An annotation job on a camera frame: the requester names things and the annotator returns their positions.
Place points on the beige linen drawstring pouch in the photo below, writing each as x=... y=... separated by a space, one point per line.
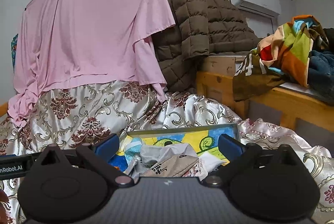
x=178 y=166

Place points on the colourful patchwork blanket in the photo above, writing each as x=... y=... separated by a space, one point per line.
x=289 y=48

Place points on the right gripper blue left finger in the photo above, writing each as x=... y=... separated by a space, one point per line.
x=107 y=148

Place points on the cardboard box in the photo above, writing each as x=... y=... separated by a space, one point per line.
x=224 y=65

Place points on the floral satin bed cover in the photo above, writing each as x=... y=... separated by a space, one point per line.
x=89 y=113

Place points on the blue denim jeans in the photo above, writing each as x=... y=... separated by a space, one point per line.
x=320 y=75

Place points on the colourful left wall sticker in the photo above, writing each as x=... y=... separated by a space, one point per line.
x=13 y=50

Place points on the light blue patterned cloth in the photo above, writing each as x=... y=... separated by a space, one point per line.
x=133 y=149

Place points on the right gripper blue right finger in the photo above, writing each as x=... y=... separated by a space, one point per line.
x=230 y=147

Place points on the dark green black jacket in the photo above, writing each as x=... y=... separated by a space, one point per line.
x=330 y=38

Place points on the brown quilted jacket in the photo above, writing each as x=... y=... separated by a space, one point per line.
x=203 y=28

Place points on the person's left hand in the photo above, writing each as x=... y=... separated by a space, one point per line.
x=3 y=213

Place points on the pink hanging cloth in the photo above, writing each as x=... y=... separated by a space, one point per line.
x=68 y=43

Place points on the grey fabric garment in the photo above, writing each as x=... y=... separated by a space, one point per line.
x=150 y=155

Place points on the brown printed garment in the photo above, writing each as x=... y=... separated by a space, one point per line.
x=253 y=78

